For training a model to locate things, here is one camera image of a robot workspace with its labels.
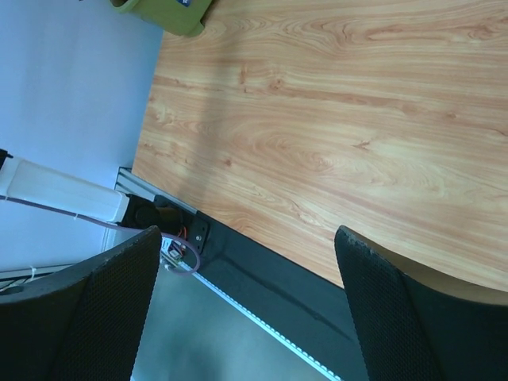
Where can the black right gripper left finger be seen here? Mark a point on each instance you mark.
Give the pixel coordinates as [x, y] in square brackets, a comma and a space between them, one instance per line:
[83, 322]

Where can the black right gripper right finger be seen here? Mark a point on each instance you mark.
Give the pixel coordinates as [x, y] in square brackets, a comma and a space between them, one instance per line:
[417, 323]

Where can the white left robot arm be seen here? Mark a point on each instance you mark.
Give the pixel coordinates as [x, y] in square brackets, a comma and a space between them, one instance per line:
[27, 183]

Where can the green plastic laundry bin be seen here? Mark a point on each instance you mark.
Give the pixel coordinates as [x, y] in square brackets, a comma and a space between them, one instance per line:
[178, 17]

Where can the slotted aluminium cable rail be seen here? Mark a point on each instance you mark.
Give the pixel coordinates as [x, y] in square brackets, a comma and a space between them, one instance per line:
[214, 337]

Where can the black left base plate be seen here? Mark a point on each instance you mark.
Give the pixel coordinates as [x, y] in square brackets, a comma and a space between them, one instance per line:
[193, 227]

